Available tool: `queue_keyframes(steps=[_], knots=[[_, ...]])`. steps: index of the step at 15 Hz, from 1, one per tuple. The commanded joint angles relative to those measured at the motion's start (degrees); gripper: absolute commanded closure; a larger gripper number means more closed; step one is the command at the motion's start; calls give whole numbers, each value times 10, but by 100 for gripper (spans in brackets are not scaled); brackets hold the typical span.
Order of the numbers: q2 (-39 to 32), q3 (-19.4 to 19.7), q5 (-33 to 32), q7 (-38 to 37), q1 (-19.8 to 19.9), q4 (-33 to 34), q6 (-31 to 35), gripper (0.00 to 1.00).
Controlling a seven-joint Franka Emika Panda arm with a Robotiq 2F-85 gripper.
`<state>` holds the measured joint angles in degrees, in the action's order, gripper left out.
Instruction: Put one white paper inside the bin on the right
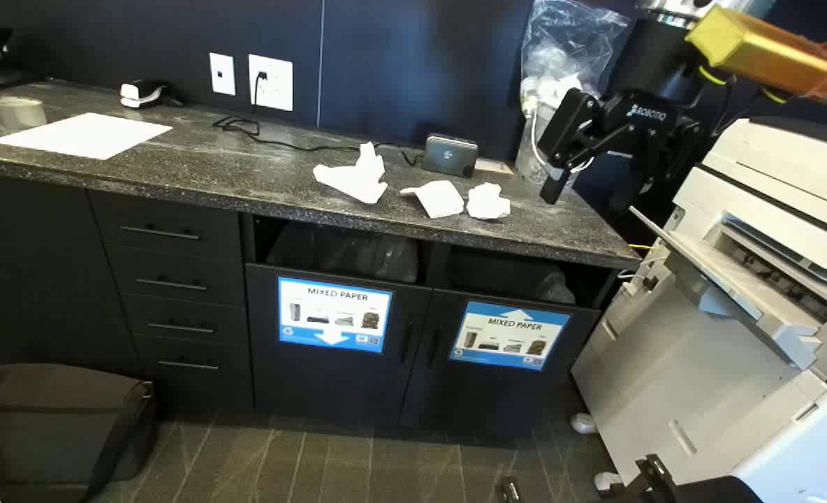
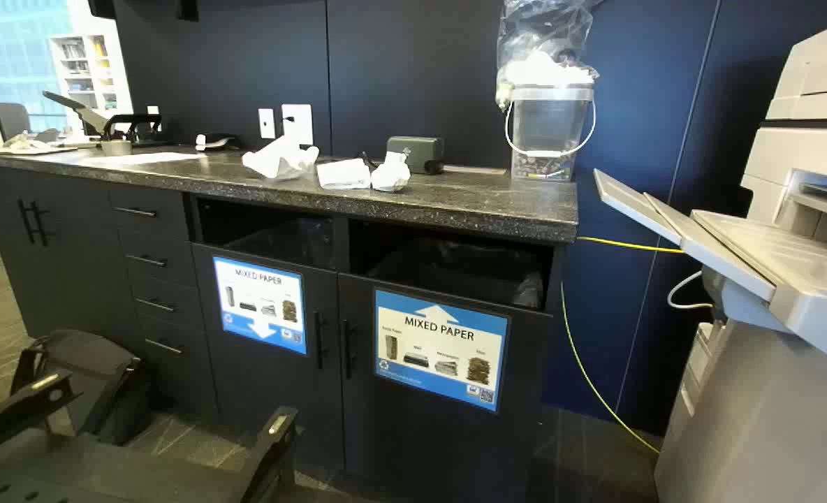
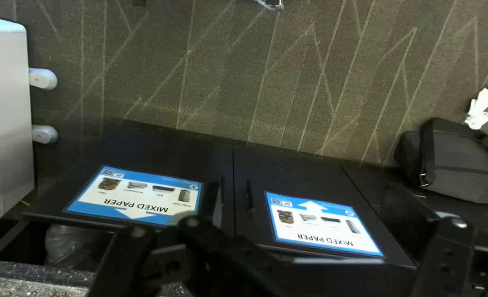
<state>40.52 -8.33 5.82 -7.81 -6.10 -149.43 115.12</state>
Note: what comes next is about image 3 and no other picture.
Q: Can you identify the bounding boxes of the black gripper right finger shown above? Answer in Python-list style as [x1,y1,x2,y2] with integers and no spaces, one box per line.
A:
[413,213,479,297]

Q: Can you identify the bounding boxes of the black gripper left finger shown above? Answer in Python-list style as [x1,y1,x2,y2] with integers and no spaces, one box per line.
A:
[88,215,312,297]

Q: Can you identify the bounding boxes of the black shoulder bag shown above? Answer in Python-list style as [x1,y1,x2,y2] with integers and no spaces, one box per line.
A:
[396,116,488,207]

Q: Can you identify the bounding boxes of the clear plastic bin liner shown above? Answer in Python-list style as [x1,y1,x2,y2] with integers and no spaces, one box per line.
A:
[45,223,110,268]

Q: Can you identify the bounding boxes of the black bin door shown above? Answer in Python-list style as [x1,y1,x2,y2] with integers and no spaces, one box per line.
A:
[233,144,419,278]
[29,121,236,233]

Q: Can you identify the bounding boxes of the blue mixed paper label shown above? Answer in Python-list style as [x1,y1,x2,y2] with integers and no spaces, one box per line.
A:
[65,164,205,228]
[265,190,387,260]

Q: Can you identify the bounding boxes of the crumpled white paper scrap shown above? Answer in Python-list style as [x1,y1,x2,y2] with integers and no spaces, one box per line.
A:
[466,81,488,133]

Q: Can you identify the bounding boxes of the black counter cabinet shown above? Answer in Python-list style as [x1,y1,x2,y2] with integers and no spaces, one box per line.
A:
[0,118,488,297]

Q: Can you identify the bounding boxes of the white printer caster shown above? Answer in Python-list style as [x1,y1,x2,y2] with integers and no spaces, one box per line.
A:
[29,67,60,91]
[30,124,62,147]

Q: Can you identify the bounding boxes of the large white office printer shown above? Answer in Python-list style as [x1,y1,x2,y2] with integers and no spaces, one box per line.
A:
[0,14,37,237]

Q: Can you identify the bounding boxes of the small black white object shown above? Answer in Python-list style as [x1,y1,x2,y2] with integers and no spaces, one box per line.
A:
[250,0,286,12]

